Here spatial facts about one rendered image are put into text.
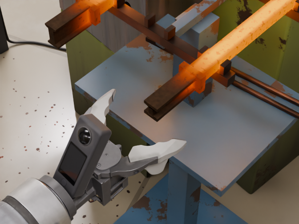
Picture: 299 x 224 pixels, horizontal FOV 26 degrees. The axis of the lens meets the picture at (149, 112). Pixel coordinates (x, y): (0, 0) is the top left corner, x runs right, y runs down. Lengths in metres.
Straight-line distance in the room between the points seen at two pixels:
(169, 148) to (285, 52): 0.70
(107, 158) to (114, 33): 0.83
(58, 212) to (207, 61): 0.35
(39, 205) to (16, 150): 1.32
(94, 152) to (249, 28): 0.39
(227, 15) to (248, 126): 0.42
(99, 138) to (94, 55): 1.04
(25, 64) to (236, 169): 1.34
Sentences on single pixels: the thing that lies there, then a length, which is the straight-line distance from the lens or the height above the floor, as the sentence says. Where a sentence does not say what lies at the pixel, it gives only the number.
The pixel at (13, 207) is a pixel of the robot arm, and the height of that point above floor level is 0.99.
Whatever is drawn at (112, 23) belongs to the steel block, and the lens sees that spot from 1.70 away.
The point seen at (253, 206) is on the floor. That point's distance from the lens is 2.05.
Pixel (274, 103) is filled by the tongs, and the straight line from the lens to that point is 1.35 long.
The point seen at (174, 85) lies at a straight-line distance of 1.00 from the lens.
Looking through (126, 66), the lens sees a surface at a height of 0.71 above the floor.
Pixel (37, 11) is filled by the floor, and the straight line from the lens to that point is 2.64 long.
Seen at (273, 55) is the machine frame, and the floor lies 0.61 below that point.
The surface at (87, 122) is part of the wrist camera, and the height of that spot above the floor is 1.06.
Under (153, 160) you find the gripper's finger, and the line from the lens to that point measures 0.92.
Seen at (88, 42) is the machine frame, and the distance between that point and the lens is 1.88.
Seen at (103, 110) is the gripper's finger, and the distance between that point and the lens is 0.98.
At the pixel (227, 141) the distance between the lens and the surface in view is 1.29.
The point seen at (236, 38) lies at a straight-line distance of 1.09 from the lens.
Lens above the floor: 1.73
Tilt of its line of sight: 50 degrees down
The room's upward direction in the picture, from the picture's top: straight up
